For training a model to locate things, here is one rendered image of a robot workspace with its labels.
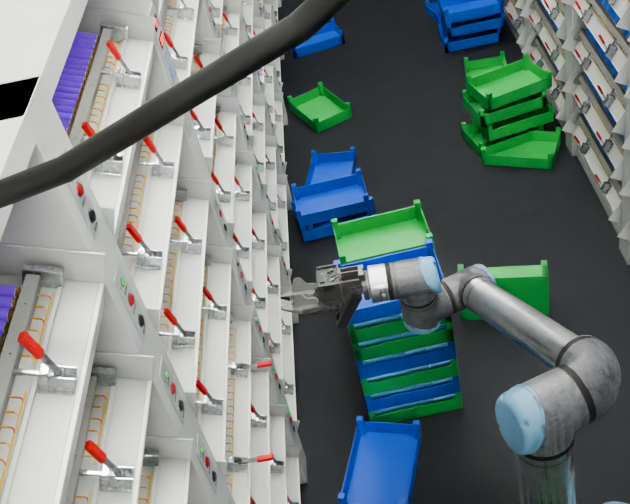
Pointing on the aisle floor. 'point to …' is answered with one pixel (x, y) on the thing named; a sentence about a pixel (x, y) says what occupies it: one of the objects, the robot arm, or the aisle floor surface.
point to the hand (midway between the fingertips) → (286, 304)
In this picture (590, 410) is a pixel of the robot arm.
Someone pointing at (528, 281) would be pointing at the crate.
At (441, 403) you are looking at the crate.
